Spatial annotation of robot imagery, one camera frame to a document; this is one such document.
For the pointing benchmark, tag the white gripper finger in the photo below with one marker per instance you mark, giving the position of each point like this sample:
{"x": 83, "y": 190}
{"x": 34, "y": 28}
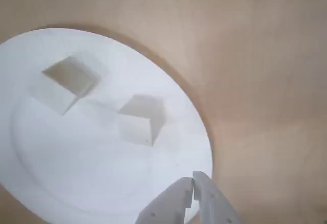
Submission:
{"x": 214, "y": 206}
{"x": 168, "y": 206}

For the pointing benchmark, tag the white cube block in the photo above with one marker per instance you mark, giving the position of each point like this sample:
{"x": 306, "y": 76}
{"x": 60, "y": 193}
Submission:
{"x": 138, "y": 129}
{"x": 56, "y": 93}

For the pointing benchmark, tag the white round plate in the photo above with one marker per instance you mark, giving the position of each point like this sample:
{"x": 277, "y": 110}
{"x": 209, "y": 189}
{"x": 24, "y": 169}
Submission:
{"x": 89, "y": 170}

